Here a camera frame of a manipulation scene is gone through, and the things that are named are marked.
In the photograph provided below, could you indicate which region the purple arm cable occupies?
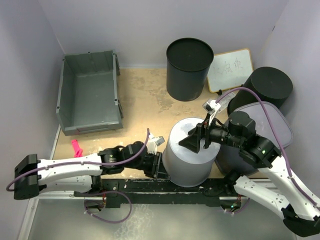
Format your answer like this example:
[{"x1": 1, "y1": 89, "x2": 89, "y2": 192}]
[
  {"x1": 216, "y1": 86, "x2": 320, "y2": 208},
  {"x1": 6, "y1": 127, "x2": 151, "y2": 193}
]

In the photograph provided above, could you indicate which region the grey plastic crate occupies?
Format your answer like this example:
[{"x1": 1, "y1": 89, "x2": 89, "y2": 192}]
[{"x1": 56, "y1": 50, "x2": 123, "y2": 136}]

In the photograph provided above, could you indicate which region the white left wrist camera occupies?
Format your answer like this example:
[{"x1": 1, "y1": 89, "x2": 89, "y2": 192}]
[{"x1": 146, "y1": 133, "x2": 165, "y2": 155}]

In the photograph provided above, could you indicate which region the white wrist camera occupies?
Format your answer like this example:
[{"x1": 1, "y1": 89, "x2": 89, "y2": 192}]
[
  {"x1": 146, "y1": 133, "x2": 165, "y2": 155},
  {"x1": 202, "y1": 98, "x2": 221, "y2": 125}
]

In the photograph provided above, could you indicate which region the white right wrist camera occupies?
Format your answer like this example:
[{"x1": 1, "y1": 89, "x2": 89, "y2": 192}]
[{"x1": 202, "y1": 98, "x2": 221, "y2": 125}]

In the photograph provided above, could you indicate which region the grey slatted square basket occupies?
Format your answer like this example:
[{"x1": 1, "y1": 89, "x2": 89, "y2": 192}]
[{"x1": 215, "y1": 101, "x2": 294, "y2": 176}]

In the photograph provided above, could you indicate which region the grey round plastic bin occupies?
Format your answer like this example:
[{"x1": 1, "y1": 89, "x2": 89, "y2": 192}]
[{"x1": 162, "y1": 117, "x2": 220, "y2": 188}]

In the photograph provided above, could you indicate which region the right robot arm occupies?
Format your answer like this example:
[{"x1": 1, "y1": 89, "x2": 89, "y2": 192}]
[{"x1": 178, "y1": 111, "x2": 320, "y2": 237}]

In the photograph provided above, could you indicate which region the black ribbed round bin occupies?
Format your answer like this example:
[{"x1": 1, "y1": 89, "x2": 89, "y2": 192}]
[{"x1": 227, "y1": 66, "x2": 293, "y2": 114}]

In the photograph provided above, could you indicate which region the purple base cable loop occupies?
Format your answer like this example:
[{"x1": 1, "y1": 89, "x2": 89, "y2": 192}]
[{"x1": 83, "y1": 191, "x2": 133, "y2": 224}]

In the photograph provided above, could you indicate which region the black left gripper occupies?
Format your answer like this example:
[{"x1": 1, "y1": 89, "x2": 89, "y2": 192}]
[{"x1": 124, "y1": 150, "x2": 170, "y2": 180}]

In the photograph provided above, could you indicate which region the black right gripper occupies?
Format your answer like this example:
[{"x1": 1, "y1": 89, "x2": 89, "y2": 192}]
[{"x1": 178, "y1": 111, "x2": 242, "y2": 152}]

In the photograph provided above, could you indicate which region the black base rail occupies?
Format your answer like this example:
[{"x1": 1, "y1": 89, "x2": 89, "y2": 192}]
[{"x1": 73, "y1": 172, "x2": 251, "y2": 210}]

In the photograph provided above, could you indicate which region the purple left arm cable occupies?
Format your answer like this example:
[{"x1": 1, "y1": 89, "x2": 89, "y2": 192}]
[{"x1": 6, "y1": 127, "x2": 151, "y2": 193}]

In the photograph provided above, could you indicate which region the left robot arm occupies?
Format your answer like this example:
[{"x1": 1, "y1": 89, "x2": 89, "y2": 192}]
[{"x1": 12, "y1": 141, "x2": 162, "y2": 200}]

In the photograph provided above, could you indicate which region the pink plastic clip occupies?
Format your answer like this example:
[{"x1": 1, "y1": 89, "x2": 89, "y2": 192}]
[{"x1": 71, "y1": 139, "x2": 83, "y2": 158}]

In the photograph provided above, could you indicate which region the yellow framed whiteboard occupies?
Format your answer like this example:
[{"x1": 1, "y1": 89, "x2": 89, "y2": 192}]
[{"x1": 207, "y1": 48, "x2": 254, "y2": 93}]

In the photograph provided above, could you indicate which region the dark blue round bin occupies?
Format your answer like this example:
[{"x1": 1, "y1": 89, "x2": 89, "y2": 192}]
[{"x1": 166, "y1": 37, "x2": 214, "y2": 102}]

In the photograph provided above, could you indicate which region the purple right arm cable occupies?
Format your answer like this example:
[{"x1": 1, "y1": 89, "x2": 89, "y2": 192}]
[{"x1": 216, "y1": 86, "x2": 320, "y2": 208}]

